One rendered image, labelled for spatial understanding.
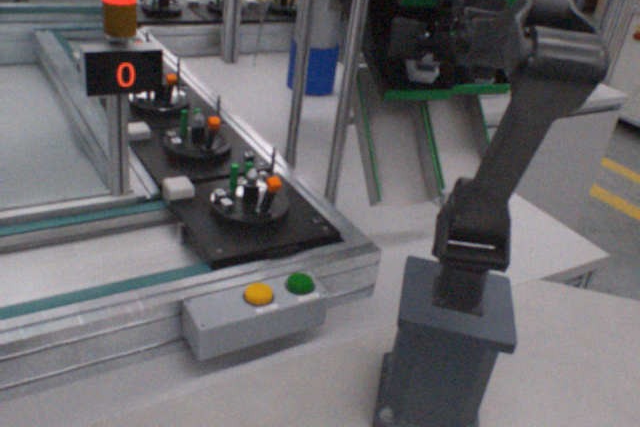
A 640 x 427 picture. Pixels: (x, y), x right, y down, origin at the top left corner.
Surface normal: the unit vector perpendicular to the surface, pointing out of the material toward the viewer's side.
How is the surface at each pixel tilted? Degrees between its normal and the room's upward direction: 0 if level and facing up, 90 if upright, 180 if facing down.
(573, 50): 51
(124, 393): 0
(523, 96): 124
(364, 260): 90
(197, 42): 90
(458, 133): 45
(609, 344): 0
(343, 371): 0
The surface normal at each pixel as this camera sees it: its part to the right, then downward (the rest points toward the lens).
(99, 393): 0.13, -0.87
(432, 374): -0.20, 0.44
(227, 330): 0.51, 0.47
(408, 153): 0.33, -0.27
